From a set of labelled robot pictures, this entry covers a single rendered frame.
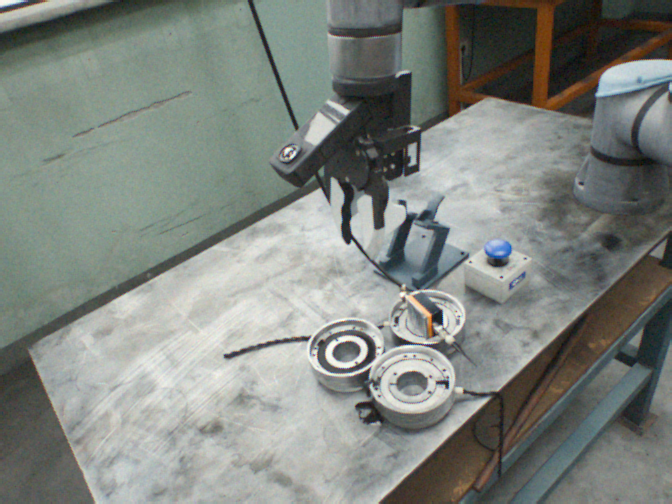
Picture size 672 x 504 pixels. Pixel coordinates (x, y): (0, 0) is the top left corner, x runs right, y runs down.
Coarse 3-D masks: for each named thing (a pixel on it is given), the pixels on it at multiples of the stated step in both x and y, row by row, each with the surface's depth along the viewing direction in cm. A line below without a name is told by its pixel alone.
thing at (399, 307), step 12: (432, 300) 77; (444, 300) 76; (456, 300) 74; (396, 312) 76; (456, 312) 74; (396, 324) 74; (408, 324) 73; (444, 324) 72; (456, 324) 74; (396, 336) 71; (420, 336) 71; (456, 336) 70; (432, 348) 69; (444, 348) 69
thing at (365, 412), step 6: (360, 402) 68; (366, 402) 67; (360, 408) 67; (366, 408) 66; (372, 408) 66; (360, 414) 66; (366, 414) 66; (372, 414) 66; (378, 414) 66; (360, 420) 66; (366, 420) 65; (372, 420) 65; (378, 420) 65
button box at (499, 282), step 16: (480, 256) 80; (512, 256) 79; (464, 272) 81; (480, 272) 78; (496, 272) 77; (512, 272) 76; (528, 272) 79; (480, 288) 80; (496, 288) 77; (512, 288) 78
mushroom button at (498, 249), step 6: (492, 240) 78; (498, 240) 78; (504, 240) 78; (486, 246) 78; (492, 246) 77; (498, 246) 77; (504, 246) 77; (510, 246) 77; (486, 252) 77; (492, 252) 76; (498, 252) 76; (504, 252) 76; (510, 252) 76; (498, 258) 76
